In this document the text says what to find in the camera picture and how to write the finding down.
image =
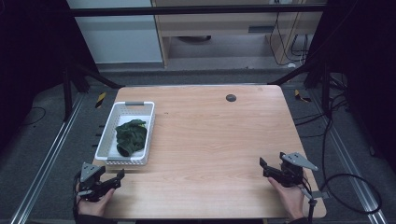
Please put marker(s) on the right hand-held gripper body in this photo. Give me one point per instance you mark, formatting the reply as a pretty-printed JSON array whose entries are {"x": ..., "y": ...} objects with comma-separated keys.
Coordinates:
[{"x": 291, "y": 175}]

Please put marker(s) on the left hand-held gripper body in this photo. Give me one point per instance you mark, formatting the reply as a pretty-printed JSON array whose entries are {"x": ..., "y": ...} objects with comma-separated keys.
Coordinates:
[{"x": 91, "y": 174}]

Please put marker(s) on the person's right hand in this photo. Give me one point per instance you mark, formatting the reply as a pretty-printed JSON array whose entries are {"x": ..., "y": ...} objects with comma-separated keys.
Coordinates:
[{"x": 292, "y": 199}]

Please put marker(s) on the person's left hand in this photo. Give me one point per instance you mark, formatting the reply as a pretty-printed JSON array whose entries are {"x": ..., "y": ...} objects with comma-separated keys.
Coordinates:
[{"x": 93, "y": 207}]

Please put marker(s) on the dark green cloth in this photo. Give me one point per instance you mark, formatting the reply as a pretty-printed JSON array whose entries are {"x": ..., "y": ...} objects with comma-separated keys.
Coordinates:
[{"x": 132, "y": 137}]

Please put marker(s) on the white perforated plastic basket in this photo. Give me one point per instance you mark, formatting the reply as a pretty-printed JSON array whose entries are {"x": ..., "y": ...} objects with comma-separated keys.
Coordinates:
[{"x": 124, "y": 107}]

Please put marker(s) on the yellow black floor tape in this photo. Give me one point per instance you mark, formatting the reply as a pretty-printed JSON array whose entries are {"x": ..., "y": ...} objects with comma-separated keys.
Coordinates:
[
  {"x": 300, "y": 97},
  {"x": 100, "y": 99}
]

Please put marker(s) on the black metal stand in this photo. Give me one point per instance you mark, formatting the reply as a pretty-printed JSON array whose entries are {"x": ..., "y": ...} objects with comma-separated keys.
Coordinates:
[
  {"x": 325, "y": 90},
  {"x": 67, "y": 93}
]

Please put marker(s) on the black curtain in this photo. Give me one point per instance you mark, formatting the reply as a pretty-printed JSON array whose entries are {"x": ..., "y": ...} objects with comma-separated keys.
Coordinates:
[
  {"x": 367, "y": 77},
  {"x": 31, "y": 62}
]

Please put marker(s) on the white cabinet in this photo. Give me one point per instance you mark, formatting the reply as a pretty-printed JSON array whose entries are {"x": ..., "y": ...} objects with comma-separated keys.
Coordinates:
[{"x": 121, "y": 40}]

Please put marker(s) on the light wooden desk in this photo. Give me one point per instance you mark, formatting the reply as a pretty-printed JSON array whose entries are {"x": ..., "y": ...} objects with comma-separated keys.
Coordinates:
[{"x": 218, "y": 23}]

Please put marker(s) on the black horizontal metal bar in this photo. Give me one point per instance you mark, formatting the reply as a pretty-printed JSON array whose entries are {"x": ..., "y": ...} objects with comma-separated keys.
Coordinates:
[{"x": 186, "y": 11}]

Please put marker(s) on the grey bracket on black rod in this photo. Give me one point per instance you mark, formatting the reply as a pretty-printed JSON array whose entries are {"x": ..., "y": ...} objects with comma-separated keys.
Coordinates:
[{"x": 320, "y": 195}]

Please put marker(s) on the aluminium floor rail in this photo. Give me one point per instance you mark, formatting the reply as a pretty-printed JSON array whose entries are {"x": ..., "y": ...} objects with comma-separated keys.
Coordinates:
[
  {"x": 351, "y": 168},
  {"x": 46, "y": 161}
]

